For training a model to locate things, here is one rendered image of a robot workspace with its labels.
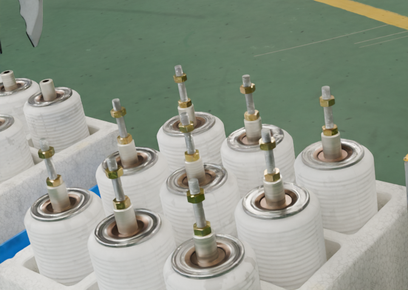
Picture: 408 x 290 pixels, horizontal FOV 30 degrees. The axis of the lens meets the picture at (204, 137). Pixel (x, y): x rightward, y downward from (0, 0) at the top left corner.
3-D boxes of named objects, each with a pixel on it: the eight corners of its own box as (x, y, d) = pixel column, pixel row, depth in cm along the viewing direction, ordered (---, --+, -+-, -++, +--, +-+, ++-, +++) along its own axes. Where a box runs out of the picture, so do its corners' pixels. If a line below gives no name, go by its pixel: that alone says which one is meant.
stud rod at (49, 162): (56, 198, 91) (39, 142, 88) (53, 195, 92) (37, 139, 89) (64, 195, 91) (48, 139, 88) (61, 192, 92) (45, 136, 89)
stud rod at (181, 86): (191, 116, 106) (182, 66, 103) (184, 118, 106) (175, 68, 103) (189, 114, 107) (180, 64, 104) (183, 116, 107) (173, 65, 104)
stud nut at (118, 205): (132, 200, 84) (130, 193, 84) (130, 208, 82) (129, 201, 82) (114, 202, 84) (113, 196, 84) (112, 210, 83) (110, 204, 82)
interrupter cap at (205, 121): (225, 125, 106) (224, 121, 105) (178, 144, 103) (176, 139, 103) (200, 111, 112) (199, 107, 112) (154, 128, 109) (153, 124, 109)
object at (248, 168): (295, 277, 101) (278, 158, 94) (229, 269, 106) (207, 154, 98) (315, 237, 109) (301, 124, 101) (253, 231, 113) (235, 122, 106)
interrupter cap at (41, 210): (51, 231, 87) (50, 225, 87) (19, 212, 93) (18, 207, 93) (104, 202, 92) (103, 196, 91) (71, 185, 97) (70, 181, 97)
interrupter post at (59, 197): (58, 214, 91) (51, 190, 89) (48, 209, 92) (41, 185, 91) (75, 205, 92) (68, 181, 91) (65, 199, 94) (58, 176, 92)
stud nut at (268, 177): (283, 175, 83) (282, 168, 83) (277, 182, 82) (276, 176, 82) (267, 173, 84) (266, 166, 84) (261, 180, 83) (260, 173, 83)
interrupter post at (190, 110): (200, 126, 107) (197, 105, 105) (186, 132, 106) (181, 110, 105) (192, 121, 109) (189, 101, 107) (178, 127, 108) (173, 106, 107)
